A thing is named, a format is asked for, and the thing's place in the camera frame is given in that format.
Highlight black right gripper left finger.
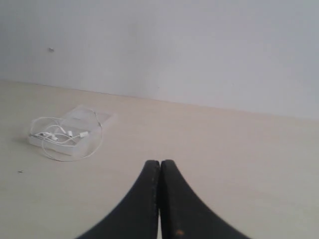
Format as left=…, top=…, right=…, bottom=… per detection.
left=79, top=160, right=160, bottom=239

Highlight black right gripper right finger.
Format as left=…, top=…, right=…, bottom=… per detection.
left=159, top=160, right=247, bottom=239

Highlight white wired earphones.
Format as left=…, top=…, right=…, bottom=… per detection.
left=29, top=109, right=104, bottom=162

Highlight clear plastic storage box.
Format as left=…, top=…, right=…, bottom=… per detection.
left=27, top=105, right=118, bottom=159

